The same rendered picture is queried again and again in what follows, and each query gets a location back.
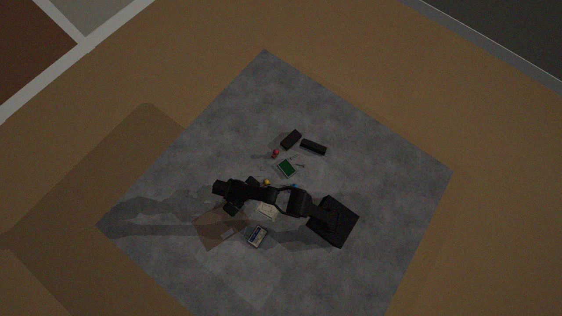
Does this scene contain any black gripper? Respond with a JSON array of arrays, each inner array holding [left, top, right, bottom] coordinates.
[[223, 176, 260, 216]]

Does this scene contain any beige paper card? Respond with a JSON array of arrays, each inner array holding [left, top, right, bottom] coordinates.
[[255, 202, 279, 222]]

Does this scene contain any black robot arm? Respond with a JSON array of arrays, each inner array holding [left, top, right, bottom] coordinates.
[[212, 179, 341, 233]]

